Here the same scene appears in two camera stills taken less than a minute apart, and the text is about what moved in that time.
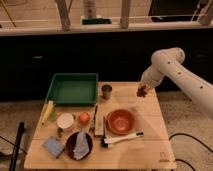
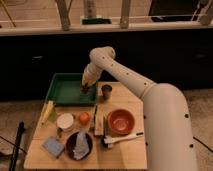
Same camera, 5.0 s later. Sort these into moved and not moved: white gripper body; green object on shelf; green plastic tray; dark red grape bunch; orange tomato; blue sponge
Moved: dark red grape bunch; white gripper body
Not moved: green object on shelf; green plastic tray; blue sponge; orange tomato
